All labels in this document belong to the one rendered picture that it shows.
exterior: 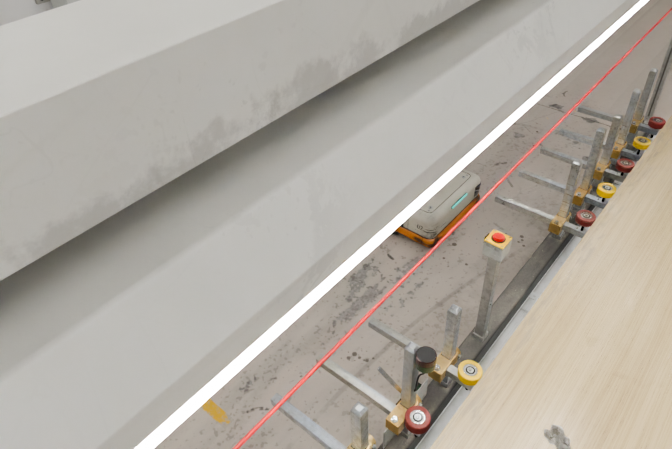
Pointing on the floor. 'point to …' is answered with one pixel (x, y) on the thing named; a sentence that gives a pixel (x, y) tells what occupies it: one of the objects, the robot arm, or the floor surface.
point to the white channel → (203, 67)
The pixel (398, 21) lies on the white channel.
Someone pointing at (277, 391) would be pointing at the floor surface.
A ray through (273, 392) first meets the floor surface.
